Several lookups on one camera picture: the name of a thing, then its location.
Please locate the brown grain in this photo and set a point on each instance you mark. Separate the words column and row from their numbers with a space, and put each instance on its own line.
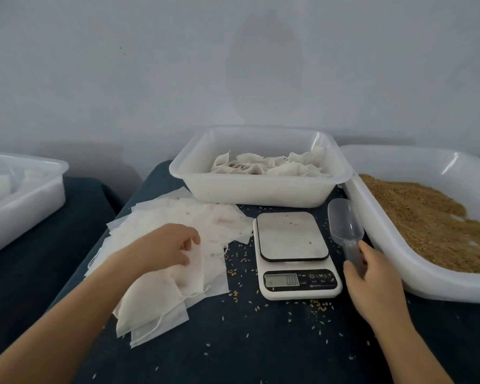
column 440, row 224

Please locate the pile of white bags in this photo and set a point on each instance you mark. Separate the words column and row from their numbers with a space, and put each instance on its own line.
column 168, row 284

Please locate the person's left hand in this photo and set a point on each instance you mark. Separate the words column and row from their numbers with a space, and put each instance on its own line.
column 156, row 248

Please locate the person's right hand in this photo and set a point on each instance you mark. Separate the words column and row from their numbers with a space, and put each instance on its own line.
column 376, row 292

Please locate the white tray of grain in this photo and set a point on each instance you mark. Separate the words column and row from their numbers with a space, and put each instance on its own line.
column 384, row 244

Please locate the clear plastic scoop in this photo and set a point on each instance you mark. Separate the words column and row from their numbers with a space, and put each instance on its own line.
column 344, row 224

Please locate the dark blue tablecloth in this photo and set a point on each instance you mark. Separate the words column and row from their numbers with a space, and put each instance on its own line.
column 40, row 268
column 272, row 340

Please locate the person's left forearm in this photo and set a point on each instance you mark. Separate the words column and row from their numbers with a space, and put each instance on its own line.
column 56, row 332

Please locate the white digital kitchen scale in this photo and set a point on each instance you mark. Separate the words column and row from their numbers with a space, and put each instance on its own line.
column 292, row 236

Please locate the white plastic tub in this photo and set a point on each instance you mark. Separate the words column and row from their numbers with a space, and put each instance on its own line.
column 224, row 188

